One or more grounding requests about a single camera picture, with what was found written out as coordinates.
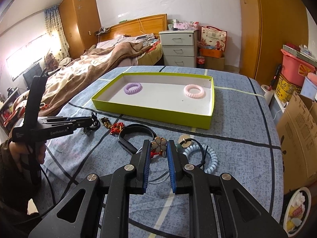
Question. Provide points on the wooden bed headboard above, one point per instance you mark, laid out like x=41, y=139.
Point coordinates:
x=131, y=26

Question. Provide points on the bright window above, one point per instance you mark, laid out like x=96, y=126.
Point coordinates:
x=27, y=54

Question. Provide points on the black wristband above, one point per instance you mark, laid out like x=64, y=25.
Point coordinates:
x=123, y=141

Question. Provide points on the pink plastic bin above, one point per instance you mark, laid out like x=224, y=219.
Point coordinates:
x=292, y=69

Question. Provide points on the dotted curtain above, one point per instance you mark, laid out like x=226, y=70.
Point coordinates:
x=57, y=29

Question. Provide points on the green shallow cardboard tray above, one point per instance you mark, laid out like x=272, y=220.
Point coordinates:
x=158, y=101

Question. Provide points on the power strip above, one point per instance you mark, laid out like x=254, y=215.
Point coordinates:
x=102, y=31

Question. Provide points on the pink patterned box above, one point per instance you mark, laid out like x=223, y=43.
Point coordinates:
x=185, y=25

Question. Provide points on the large wooden wardrobe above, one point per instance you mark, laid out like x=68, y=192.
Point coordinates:
x=272, y=29

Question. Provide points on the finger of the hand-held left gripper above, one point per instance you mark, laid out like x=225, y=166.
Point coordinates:
x=85, y=125
x=66, y=119

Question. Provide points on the person's left hand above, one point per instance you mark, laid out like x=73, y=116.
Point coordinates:
x=40, y=152

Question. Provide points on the black chair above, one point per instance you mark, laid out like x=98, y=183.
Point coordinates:
x=32, y=75

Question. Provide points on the red ornament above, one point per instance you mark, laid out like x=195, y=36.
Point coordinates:
x=44, y=106

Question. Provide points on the clear elastic band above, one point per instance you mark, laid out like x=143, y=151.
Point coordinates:
x=158, y=178

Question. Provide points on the large open cardboard box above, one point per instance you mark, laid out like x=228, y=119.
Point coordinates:
x=297, y=138

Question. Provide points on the red floral tote bag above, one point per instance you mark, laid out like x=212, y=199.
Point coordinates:
x=214, y=38

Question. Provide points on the grey three drawer nightstand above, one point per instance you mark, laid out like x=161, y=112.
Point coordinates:
x=178, y=47

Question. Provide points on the brown blanket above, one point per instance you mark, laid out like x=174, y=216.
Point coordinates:
x=81, y=72

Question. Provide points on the narrow wooden wardrobe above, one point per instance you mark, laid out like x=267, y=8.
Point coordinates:
x=79, y=22

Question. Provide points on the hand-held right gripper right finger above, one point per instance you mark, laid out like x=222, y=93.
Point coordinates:
x=171, y=163

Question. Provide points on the orange box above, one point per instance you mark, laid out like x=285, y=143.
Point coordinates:
x=210, y=52

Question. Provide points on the brown teddy bear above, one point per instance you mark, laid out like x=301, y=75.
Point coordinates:
x=50, y=62

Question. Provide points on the striped gift box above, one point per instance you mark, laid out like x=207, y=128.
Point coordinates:
x=294, y=50

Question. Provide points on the white paper roll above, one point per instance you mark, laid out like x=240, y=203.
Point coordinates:
x=267, y=94

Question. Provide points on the cola bottle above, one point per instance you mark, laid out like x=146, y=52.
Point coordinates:
x=200, y=62

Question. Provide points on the person's left forearm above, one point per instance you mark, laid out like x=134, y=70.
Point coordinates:
x=10, y=215

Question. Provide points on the trash bin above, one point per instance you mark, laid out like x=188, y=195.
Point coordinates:
x=297, y=210

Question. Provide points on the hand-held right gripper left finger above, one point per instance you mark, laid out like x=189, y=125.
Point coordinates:
x=146, y=163

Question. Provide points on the yellow patterned box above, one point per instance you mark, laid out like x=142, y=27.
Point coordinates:
x=287, y=88

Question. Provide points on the small brown cardboard box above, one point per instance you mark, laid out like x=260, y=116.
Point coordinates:
x=215, y=63

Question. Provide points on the blue checked tablecloth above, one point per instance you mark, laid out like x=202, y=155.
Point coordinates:
x=235, y=133

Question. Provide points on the red black stick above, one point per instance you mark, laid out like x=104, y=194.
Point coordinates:
x=276, y=76

